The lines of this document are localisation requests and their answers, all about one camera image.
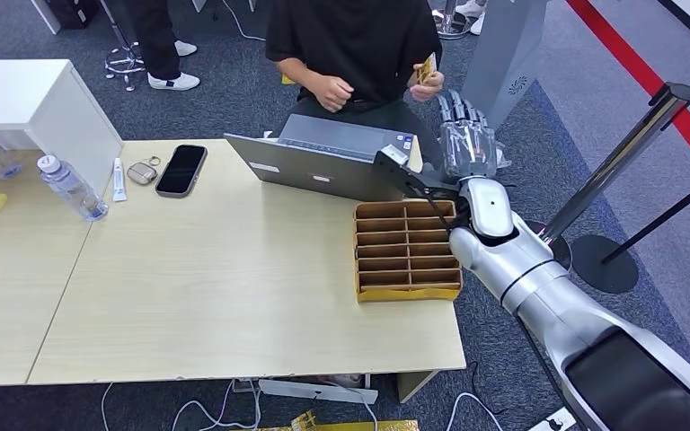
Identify person's right hand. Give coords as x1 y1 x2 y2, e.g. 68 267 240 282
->
308 75 356 113

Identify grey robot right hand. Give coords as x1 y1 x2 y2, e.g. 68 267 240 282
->
436 89 500 184

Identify person's left hand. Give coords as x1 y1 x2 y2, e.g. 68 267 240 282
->
408 70 446 104

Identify gold card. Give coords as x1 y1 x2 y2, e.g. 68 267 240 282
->
416 51 439 85

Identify seated person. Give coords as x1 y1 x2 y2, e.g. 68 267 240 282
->
263 0 447 171

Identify person's white shoes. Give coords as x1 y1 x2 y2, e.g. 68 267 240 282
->
454 0 488 37

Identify cardboard divider card box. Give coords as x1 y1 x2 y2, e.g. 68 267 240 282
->
353 198 464 304

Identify standing person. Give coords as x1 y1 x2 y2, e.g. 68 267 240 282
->
123 0 202 92

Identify chrome chair base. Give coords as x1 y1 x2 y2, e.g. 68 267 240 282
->
432 0 473 41

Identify grey laptop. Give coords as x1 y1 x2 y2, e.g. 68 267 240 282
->
224 113 415 204

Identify chrome stanchion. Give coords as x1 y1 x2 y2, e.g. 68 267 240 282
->
526 82 690 272

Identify black smartphone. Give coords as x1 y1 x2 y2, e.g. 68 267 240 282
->
154 144 208 199

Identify black stanchion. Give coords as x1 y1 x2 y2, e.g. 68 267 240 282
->
570 175 690 295

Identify red barrier belt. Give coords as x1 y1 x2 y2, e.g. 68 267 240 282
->
563 0 690 195

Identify chrome stool base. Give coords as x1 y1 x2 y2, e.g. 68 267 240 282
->
98 0 147 94

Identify small white tube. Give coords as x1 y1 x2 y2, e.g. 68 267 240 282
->
111 157 128 204

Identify wooden table leg panel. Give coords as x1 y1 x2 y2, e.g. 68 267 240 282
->
395 369 442 405

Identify black bag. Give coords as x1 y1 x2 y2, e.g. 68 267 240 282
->
43 0 101 31

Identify clear plastic water bottle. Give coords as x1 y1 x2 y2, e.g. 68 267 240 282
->
36 154 110 223

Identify white floor socket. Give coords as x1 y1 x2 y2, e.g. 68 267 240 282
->
526 405 579 431

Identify white power strip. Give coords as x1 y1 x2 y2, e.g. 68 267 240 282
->
258 378 379 407

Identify white cabinet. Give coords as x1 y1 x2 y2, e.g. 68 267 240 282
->
0 58 125 198

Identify gold foil packaging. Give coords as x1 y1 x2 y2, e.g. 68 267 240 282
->
230 409 421 431

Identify black robot wrist cable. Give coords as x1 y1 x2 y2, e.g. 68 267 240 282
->
411 182 473 234

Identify black wrist camera with pale box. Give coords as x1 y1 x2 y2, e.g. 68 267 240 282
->
371 144 460 202

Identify white floor cable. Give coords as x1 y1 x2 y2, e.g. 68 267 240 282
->
445 391 505 431
174 379 263 431
100 382 115 431
219 0 267 43

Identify grey earbuds case with ring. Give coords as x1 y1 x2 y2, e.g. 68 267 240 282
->
126 156 163 187

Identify black floor cable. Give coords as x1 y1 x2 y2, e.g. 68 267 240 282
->
468 360 508 418

